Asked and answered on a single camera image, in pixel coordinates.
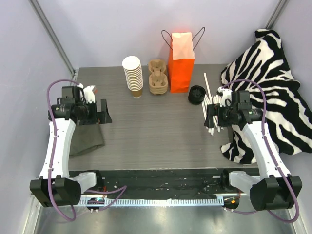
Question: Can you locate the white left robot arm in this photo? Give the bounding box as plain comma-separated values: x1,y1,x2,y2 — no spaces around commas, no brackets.
30,83,112,207

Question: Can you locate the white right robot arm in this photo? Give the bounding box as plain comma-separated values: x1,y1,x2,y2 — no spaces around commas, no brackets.
204,87,302,211

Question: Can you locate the pile of wrapped straws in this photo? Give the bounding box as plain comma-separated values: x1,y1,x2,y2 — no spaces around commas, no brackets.
201,72,224,136

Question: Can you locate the stack of black lids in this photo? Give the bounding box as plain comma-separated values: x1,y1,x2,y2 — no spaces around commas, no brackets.
188,85,206,105

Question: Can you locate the olive green cloth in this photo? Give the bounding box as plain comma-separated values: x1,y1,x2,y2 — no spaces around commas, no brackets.
70,124,105,156

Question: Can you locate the zebra print blanket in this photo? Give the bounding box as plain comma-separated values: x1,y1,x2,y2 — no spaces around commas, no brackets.
220,29,312,155

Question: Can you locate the orange paper bag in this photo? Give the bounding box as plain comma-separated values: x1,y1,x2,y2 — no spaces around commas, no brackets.
161,30,197,93

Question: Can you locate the stack of paper cups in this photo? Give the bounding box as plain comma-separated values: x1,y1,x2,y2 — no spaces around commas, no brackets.
122,56,143,98

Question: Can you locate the cardboard cup carrier stack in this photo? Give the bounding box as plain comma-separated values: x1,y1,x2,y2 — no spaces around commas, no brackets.
148,59,168,95

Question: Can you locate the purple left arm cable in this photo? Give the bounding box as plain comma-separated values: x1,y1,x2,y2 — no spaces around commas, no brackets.
47,79,127,222

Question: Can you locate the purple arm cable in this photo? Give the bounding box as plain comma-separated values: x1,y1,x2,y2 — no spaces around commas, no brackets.
47,79,127,222
220,79,301,224

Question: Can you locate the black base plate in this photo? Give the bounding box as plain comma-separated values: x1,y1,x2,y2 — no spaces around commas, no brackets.
69,168,260,199

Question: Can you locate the white slotted cable duct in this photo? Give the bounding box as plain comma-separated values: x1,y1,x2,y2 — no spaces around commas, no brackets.
77,196,224,208

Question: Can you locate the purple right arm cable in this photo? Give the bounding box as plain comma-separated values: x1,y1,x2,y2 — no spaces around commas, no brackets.
220,79,301,224

